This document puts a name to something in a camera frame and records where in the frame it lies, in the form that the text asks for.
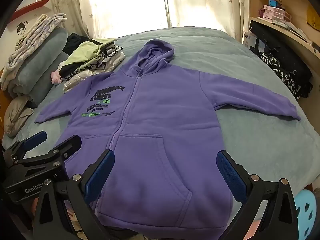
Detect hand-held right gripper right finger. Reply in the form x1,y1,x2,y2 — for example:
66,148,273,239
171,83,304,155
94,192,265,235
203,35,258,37
216,150,299,240

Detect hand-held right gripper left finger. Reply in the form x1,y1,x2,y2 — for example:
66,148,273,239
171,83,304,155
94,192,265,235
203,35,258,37
32,149,116,240

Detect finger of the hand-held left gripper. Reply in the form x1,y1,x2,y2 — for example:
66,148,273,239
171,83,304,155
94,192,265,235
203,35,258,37
5,131,48,159
24,134,82,168

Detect purple zip hoodie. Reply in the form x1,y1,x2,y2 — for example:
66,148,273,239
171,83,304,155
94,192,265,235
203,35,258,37
34,39,302,230

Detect beige crumpled cloth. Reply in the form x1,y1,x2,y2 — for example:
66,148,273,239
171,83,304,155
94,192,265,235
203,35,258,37
4,96,34,138

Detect pink plush toy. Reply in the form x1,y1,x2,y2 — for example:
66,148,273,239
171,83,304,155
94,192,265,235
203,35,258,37
51,70,62,85

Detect light blue stool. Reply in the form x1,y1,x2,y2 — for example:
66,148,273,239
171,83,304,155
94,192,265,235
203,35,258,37
294,189,318,230

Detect folded light green garment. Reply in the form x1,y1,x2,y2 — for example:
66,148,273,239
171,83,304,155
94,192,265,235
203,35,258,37
61,39,118,72

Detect folded black-white patterned garment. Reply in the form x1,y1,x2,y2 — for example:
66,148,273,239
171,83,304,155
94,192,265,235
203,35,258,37
67,45,125,78

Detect black garment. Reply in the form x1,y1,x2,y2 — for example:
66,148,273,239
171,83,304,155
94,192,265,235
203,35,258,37
64,32,88,55

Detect grey pillows with folded blanket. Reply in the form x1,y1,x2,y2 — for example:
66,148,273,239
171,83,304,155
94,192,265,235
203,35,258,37
0,14,68,90

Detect black-white patterned cloth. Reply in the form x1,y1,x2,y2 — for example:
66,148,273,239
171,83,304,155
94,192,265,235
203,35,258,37
259,51,304,99

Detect black bag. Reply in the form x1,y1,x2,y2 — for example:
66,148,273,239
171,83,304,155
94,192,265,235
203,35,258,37
249,20,313,98

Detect white cardboard box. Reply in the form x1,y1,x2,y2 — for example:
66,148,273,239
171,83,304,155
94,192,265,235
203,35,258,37
244,31,258,49

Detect white leaf-print curtain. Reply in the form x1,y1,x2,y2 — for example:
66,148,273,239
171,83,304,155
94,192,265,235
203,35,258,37
54,0,173,39
164,0,250,40

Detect pile of papers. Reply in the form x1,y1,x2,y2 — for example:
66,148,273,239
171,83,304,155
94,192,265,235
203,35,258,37
271,20,313,43

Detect pink mini drawer boxes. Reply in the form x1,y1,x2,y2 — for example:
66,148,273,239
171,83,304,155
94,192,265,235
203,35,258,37
262,4,292,23

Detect yellow object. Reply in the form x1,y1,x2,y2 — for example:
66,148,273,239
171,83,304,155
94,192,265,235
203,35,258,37
306,5,320,28

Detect cartoon wall sticker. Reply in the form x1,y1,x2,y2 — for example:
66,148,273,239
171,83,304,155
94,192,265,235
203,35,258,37
16,21,29,35

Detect red wall shelf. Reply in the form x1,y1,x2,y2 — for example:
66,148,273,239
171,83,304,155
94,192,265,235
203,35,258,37
11,0,52,22

